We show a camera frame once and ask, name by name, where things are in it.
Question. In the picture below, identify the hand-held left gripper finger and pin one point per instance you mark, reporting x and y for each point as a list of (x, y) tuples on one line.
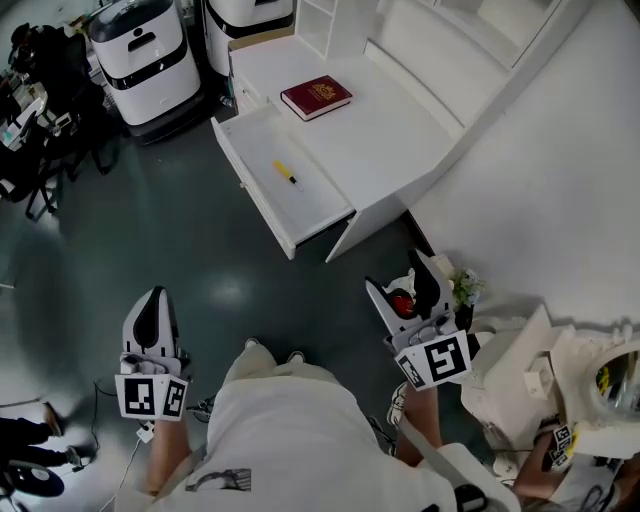
[(131, 335), (169, 330)]

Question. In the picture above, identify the dark red hardcover book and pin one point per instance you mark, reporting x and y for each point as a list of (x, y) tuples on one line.
[(317, 95)]

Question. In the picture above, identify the small plastic bottle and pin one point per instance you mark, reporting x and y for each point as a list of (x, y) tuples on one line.
[(226, 101)]

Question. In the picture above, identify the yellow marker pen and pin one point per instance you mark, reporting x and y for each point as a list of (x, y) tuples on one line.
[(284, 171)]

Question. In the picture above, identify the red round ornament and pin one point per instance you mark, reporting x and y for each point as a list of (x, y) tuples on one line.
[(403, 306)]

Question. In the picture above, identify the white black sneaker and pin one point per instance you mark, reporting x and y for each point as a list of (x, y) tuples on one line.
[(397, 402)]

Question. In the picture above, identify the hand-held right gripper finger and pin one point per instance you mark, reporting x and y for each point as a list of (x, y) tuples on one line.
[(384, 305), (430, 287)]

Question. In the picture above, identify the person's beige shorts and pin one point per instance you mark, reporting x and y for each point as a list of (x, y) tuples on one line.
[(260, 364)]

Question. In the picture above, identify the person's white shirt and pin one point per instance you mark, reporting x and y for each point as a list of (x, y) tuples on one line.
[(290, 440)]

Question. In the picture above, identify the white mobile robot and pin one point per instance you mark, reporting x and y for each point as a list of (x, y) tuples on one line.
[(150, 75), (240, 20)]

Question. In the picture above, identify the person's shoe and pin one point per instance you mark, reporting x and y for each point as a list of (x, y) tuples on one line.
[(252, 343), (296, 356)]

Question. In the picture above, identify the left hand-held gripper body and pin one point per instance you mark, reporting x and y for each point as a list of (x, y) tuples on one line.
[(150, 397)]

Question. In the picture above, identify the white desk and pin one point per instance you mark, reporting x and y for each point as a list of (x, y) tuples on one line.
[(390, 145)]

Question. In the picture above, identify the person's right forearm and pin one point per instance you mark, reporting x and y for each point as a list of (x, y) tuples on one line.
[(422, 420)]

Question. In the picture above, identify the person's left forearm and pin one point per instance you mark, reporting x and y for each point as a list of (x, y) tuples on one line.
[(167, 450)]

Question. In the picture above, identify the person's right shoe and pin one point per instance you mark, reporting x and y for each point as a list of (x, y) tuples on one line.
[(296, 356)]

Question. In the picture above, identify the white power adapter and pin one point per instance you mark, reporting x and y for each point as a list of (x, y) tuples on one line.
[(145, 432)]

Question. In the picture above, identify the white ornate furniture piece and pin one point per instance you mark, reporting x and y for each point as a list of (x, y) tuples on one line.
[(510, 370)]

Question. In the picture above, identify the black round base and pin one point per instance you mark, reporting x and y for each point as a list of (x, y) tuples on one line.
[(37, 480)]

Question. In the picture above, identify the white shelf unit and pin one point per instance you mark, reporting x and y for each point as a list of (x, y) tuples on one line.
[(315, 25)]

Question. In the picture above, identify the person's left shoe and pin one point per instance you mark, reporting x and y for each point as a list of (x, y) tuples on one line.
[(252, 343)]

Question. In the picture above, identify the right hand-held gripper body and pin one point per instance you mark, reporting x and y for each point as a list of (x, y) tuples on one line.
[(440, 362)]

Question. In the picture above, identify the white flower potted plant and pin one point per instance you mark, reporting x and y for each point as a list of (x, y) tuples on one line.
[(467, 290)]

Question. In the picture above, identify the white drawer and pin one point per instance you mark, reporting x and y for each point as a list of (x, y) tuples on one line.
[(312, 206)]

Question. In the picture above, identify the cluttered work desk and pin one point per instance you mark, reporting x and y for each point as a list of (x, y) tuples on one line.
[(20, 110)]

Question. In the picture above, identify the black office chair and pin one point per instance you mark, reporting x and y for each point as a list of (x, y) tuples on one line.
[(65, 85)]

